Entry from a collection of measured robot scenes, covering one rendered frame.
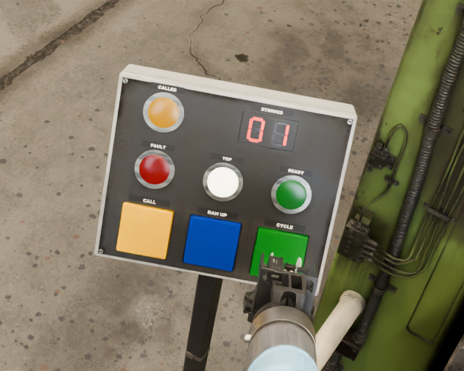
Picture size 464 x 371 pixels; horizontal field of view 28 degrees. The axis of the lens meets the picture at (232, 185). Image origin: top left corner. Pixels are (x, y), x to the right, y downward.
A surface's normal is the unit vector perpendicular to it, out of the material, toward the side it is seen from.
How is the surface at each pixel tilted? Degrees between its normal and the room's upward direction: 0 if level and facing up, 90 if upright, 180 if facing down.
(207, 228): 60
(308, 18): 0
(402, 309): 90
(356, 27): 0
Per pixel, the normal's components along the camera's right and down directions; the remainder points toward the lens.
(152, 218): -0.05, 0.29
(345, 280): -0.53, 0.57
